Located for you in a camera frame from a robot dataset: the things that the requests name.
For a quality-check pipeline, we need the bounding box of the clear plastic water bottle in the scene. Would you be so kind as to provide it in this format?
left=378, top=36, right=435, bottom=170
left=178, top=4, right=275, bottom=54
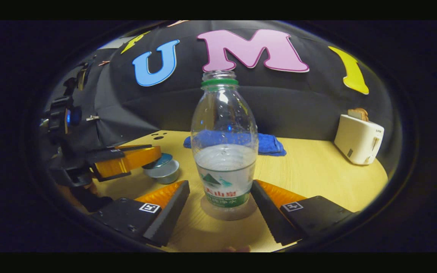
left=190, top=70, right=259, bottom=209

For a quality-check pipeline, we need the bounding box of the black backdrop cloth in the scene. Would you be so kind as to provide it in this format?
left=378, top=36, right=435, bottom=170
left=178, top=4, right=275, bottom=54
left=44, top=21, right=403, bottom=167

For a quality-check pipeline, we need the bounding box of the silver teacup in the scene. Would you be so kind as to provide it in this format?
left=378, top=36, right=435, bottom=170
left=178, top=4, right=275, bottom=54
left=143, top=159, right=180, bottom=185

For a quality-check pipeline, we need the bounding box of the blue towel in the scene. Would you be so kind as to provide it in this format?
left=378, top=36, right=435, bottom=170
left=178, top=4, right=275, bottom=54
left=183, top=130, right=287, bottom=157

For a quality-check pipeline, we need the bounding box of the white toaster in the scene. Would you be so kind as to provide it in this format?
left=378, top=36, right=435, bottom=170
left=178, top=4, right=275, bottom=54
left=334, top=114, right=385, bottom=166

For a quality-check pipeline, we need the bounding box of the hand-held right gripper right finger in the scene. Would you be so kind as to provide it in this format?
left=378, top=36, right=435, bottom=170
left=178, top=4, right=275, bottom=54
left=251, top=179, right=357, bottom=245

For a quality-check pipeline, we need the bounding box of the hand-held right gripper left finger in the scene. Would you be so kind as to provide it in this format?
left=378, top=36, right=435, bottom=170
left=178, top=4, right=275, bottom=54
left=90, top=180, right=190, bottom=247

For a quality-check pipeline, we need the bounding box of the teal teacup lid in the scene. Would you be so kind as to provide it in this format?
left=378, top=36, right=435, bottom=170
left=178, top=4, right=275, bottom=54
left=143, top=153, right=173, bottom=170

